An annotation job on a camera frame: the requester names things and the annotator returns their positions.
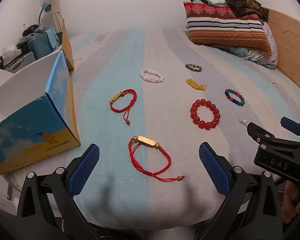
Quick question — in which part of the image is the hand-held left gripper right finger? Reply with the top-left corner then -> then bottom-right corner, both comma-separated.
195,142 -> 283,240

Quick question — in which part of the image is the multicoloured bead bracelet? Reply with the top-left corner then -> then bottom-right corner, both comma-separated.
224,88 -> 245,107

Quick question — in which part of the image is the dark clothes pile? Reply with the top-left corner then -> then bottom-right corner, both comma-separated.
16,24 -> 48,49

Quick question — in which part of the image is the blue desk lamp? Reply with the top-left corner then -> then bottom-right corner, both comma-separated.
38,2 -> 52,27

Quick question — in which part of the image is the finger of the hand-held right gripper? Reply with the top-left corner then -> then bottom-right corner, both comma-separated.
280,116 -> 300,143
246,122 -> 277,147

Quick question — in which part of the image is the striped bed sheet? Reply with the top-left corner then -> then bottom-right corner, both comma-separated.
5,26 -> 300,230

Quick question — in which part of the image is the floral quilt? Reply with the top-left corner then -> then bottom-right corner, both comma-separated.
227,22 -> 278,70

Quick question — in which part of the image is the person's right hand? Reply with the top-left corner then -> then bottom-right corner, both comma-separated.
281,181 -> 300,224

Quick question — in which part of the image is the red cord bracelet gold bar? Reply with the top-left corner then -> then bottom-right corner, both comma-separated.
128,135 -> 185,182
109,89 -> 137,126

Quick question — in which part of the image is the teal suitcase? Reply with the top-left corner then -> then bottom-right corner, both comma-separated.
27,29 -> 63,60

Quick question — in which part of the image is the yellow bead bracelet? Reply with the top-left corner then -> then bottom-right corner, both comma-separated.
186,78 -> 207,91

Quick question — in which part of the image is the light blue cloth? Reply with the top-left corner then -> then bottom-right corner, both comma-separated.
191,0 -> 228,7

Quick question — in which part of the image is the red bead bracelet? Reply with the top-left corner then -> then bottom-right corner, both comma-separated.
189,98 -> 221,131

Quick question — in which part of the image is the wooden headboard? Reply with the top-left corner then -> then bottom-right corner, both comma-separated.
265,7 -> 300,98

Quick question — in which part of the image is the striped pillow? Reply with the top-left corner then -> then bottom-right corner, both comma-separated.
183,1 -> 272,55

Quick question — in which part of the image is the pink bead bracelet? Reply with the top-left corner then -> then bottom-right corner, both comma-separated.
139,68 -> 165,83

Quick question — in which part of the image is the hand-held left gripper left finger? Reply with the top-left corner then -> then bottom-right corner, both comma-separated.
16,144 -> 100,240

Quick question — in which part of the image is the beige curtain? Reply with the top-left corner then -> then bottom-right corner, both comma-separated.
46,0 -> 65,28

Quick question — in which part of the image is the blue and yellow cardboard box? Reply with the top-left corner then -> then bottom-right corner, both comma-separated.
0,19 -> 81,177

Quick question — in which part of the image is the grey suitcase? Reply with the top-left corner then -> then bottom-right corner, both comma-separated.
0,51 -> 37,74

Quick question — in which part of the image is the brown and green bead bracelet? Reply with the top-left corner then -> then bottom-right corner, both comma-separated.
185,63 -> 203,72

